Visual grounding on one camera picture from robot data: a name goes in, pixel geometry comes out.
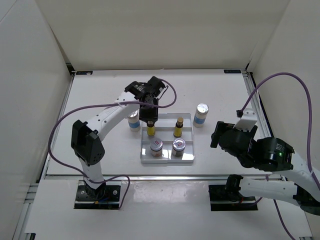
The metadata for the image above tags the silver-lid spice jar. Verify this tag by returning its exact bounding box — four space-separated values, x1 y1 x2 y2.
150 138 163 157

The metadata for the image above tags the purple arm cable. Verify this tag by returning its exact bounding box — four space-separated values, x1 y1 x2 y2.
235 71 320 240
47 78 178 210

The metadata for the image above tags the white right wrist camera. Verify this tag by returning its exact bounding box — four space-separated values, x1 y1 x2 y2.
233 108 257 132

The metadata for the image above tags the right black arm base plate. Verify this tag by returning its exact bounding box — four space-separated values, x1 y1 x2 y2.
208 184 258 212

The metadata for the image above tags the blue-label salt shaker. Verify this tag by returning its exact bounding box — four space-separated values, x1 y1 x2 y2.
127 110 141 132
193 103 209 128

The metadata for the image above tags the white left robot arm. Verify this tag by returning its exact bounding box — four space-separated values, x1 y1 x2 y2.
71 76 165 201

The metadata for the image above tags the yellow-label small bottle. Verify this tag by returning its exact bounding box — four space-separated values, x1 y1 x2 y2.
146 121 156 137
173 117 184 138

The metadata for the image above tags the aluminium table frame rail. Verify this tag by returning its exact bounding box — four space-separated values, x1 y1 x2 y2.
39 174 266 182

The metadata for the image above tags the red-logo-lid spice jar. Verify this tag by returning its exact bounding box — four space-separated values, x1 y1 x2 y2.
171 138 186 158

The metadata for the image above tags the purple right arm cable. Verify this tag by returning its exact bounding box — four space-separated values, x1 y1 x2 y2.
235 71 320 240

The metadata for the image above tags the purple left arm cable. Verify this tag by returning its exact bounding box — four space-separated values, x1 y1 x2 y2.
47 78 178 210

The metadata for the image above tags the white divided plastic tray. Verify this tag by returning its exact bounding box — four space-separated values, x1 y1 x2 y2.
140 113 195 165

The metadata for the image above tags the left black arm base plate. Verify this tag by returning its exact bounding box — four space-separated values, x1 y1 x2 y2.
74 181 121 210

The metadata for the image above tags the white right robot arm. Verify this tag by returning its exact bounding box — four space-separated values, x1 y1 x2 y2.
210 121 320 216

